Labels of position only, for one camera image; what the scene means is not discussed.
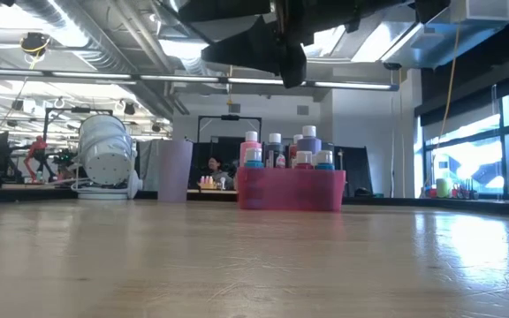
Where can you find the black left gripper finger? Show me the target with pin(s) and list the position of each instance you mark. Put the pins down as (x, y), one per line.
(293, 66)
(250, 46)

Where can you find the tall pink paint bottle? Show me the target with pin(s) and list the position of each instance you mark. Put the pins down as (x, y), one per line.
(251, 139)

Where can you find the blue paint bottle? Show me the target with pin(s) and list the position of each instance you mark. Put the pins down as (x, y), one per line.
(253, 159)
(324, 160)

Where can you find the tall grey paint bottle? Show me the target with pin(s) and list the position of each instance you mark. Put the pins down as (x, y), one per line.
(274, 148)

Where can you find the long ceiling light bar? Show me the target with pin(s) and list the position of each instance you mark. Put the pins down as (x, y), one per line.
(347, 85)

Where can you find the pink plastic bin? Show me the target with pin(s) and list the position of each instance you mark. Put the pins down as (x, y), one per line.
(290, 192)

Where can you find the person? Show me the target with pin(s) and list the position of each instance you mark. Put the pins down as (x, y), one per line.
(215, 168)

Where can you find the lavender plastic cup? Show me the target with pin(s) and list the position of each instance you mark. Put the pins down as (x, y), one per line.
(175, 172)

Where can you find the white ceiling box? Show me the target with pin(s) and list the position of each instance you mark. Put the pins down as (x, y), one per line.
(484, 11)

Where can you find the colourful small toys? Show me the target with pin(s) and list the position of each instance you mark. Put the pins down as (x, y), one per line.
(462, 193)

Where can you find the black ceiling device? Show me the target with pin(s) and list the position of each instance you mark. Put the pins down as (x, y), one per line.
(33, 43)

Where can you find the silver ventilation duct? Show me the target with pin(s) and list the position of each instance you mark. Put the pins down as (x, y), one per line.
(60, 17)
(166, 11)

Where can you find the black aluminium table frame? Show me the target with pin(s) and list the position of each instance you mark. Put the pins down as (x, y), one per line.
(458, 205)

